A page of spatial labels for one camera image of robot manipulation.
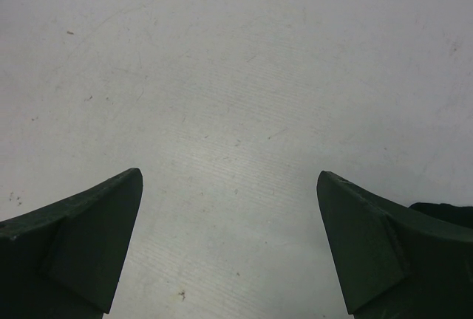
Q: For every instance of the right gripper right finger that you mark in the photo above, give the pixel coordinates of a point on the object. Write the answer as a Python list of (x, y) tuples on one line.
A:
[(392, 261)]

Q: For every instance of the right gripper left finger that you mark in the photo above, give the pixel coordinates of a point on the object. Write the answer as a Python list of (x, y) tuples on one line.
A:
[(64, 260)]

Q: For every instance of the black folded t shirt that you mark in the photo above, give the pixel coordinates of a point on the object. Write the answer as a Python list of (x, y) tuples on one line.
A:
[(459, 215)]

